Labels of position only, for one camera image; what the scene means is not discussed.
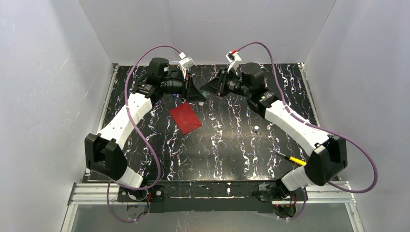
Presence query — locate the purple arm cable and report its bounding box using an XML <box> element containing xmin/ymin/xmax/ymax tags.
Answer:
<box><xmin>232</xmin><ymin>42</ymin><xmax>379</xmax><ymax>220</ymax></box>
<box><xmin>106</xmin><ymin>44</ymin><xmax>185</xmax><ymax>223</ymax></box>

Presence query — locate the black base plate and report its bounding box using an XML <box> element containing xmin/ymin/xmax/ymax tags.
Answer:
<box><xmin>117</xmin><ymin>185</ymin><xmax>165</xmax><ymax>203</ymax></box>
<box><xmin>253</xmin><ymin>182</ymin><xmax>308</xmax><ymax>202</ymax></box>

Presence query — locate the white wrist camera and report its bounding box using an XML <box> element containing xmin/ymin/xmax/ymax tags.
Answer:
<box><xmin>226</xmin><ymin>50</ymin><xmax>242</xmax><ymax>73</ymax></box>
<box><xmin>178</xmin><ymin>52</ymin><xmax>195</xmax><ymax>79</ymax></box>

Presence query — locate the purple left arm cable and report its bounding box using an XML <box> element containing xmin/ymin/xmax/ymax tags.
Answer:
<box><xmin>106</xmin><ymin>44</ymin><xmax>185</xmax><ymax>223</ymax></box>

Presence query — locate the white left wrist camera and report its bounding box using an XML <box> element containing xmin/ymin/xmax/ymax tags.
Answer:
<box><xmin>178</xmin><ymin>52</ymin><xmax>195</xmax><ymax>79</ymax></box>

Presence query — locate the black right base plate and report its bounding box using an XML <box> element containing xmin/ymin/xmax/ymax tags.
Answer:
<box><xmin>253</xmin><ymin>182</ymin><xmax>308</xmax><ymax>202</ymax></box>

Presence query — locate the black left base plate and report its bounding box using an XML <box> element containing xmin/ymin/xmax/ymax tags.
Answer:
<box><xmin>117</xmin><ymin>185</ymin><xmax>165</xmax><ymax>203</ymax></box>

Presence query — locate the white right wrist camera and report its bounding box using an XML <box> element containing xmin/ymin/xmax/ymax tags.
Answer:
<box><xmin>226</xmin><ymin>50</ymin><xmax>242</xmax><ymax>73</ymax></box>

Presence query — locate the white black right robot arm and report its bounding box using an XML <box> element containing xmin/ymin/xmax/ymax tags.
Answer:
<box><xmin>201</xmin><ymin>62</ymin><xmax>348</xmax><ymax>192</ymax></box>

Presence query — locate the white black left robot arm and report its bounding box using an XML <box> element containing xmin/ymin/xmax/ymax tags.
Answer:
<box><xmin>85</xmin><ymin>57</ymin><xmax>206</xmax><ymax>190</ymax></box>

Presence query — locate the aluminium front rail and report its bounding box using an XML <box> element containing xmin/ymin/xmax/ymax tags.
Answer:
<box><xmin>69</xmin><ymin>181</ymin><xmax>356</xmax><ymax>204</ymax></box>

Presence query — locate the red paper envelope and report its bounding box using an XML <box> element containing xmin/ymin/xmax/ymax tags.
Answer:
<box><xmin>170</xmin><ymin>102</ymin><xmax>203</xmax><ymax>135</ymax></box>

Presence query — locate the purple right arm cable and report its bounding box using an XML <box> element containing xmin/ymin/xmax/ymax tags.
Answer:
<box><xmin>232</xmin><ymin>42</ymin><xmax>379</xmax><ymax>220</ymax></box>

